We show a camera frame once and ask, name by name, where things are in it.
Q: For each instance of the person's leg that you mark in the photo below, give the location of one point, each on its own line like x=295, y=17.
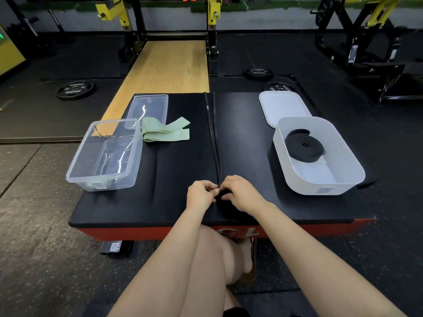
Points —
x=231, y=300
x=208, y=267

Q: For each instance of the yellow black exercise machine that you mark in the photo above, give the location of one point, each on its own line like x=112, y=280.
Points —
x=360, y=39

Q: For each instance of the white plastic lid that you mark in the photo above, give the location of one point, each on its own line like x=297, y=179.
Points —
x=284, y=107

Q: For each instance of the wide black resistance band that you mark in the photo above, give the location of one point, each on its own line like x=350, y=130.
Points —
x=304, y=146

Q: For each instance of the thin black resistance band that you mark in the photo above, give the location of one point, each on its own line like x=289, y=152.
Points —
x=214, y=141

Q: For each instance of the black plyo platform red side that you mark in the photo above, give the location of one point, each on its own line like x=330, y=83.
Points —
x=165, y=194

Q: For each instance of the wooden lifting platform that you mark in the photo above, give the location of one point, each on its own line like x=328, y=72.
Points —
x=165, y=69

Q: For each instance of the person's left forearm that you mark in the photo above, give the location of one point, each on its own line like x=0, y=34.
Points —
x=158, y=270

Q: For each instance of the black shorts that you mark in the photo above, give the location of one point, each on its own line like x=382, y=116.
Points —
x=236, y=312

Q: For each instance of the white plastic bin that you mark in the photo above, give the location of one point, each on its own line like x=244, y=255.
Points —
x=343, y=174

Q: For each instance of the yellow black squat rack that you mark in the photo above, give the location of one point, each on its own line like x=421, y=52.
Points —
x=211, y=36

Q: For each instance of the person's left hand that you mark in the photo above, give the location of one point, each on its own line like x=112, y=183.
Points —
x=200, y=196

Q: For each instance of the person's left leg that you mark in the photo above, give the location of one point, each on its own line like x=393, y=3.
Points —
x=208, y=267

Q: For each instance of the person's right hand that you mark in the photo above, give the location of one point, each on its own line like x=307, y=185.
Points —
x=246, y=196

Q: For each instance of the black upright bar holder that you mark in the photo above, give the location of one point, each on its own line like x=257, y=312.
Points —
x=56, y=21

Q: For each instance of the clear plastic lid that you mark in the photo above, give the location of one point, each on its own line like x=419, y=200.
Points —
x=148, y=108

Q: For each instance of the clear plastic container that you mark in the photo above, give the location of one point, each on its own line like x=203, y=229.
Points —
x=102, y=158

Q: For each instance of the person's right forearm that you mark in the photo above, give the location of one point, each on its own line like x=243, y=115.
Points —
x=324, y=264

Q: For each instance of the person's right leg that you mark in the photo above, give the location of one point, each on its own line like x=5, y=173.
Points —
x=231, y=300

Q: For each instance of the brown sandal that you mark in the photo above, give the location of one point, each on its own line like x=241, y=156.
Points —
x=253, y=270

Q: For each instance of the black weight plate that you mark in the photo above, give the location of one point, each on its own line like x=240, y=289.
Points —
x=75, y=90
x=258, y=74
x=281, y=87

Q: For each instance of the light green resistance band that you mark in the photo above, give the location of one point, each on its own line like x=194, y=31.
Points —
x=96, y=186
x=165, y=136
x=158, y=126

